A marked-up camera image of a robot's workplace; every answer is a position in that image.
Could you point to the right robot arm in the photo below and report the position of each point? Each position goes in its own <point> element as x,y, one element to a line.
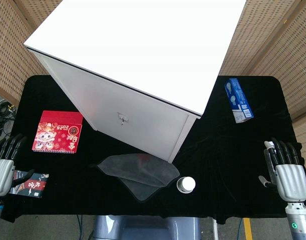
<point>299,220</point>

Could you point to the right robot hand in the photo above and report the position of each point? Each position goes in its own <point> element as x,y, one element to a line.
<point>291,175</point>

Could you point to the red desk calendar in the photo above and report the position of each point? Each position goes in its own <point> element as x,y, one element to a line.
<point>58,131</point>

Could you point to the white cabinet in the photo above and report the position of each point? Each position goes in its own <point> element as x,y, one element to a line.
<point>132,67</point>

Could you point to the black tablecloth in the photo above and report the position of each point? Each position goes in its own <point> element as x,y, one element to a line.
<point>218,162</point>

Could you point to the grey cloth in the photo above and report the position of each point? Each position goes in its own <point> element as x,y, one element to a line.
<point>140,172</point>

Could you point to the blue light bulb box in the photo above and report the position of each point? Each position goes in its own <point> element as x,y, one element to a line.
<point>239,101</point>

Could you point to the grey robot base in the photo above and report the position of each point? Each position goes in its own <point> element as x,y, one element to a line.
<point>146,227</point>

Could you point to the dark illustrated card box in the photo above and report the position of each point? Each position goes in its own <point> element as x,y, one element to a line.
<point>30,184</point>

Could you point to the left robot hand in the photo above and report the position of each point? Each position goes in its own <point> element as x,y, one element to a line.
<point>1,172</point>

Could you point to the white paper cup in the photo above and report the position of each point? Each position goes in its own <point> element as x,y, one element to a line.
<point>185,184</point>

